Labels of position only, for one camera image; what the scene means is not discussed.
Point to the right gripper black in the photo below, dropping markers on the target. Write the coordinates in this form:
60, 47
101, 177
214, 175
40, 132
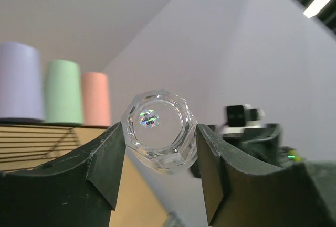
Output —
252, 152

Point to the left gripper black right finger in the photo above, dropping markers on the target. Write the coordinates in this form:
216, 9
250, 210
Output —
240, 190

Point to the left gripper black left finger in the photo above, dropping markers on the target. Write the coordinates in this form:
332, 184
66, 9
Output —
79, 188

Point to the black wire dish rack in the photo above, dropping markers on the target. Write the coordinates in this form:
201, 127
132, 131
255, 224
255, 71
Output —
26, 146

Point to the pink plastic cup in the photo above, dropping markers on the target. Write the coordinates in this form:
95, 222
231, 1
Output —
96, 99

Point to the green plastic cup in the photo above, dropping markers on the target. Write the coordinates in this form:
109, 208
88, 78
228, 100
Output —
62, 92

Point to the clear glass cup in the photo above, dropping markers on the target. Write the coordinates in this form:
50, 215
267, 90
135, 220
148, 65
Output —
160, 129

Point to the purple plastic cup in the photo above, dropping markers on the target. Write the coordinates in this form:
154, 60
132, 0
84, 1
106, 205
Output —
22, 98

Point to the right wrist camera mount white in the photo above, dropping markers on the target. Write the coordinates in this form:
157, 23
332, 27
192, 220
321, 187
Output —
239, 118

